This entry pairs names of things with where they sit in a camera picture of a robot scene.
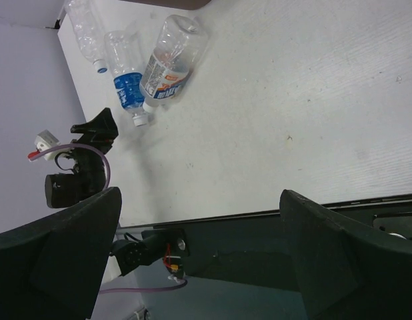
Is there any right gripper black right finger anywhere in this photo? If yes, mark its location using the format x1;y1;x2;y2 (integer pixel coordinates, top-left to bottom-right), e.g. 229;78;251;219
279;190;412;319

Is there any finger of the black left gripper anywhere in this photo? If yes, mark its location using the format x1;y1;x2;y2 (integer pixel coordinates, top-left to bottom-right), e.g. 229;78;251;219
70;107;119;147

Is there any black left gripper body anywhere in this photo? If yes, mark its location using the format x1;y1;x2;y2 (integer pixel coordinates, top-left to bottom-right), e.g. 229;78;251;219
45;148;107;209

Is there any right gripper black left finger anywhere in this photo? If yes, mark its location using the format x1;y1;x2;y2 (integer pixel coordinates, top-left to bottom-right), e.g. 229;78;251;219
0;187;122;319

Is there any clear bottle orange blue label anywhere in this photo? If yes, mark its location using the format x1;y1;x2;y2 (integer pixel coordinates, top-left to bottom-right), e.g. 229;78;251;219
139;15;208;113

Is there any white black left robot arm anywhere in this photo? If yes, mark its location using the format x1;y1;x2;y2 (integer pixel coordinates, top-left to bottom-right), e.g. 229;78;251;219
35;108;188;279

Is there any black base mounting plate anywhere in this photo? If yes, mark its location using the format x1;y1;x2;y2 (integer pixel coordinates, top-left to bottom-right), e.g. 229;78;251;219
163;201;403;291

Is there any clear unlabelled plastic bottle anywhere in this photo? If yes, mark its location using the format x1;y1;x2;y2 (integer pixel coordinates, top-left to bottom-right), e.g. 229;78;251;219
64;1;108;74

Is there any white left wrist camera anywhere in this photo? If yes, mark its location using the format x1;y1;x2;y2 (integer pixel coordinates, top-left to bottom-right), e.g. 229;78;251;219
27;130;70;161

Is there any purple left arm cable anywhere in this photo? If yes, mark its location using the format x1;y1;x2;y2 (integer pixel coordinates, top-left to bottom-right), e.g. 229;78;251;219
32;143;187;295

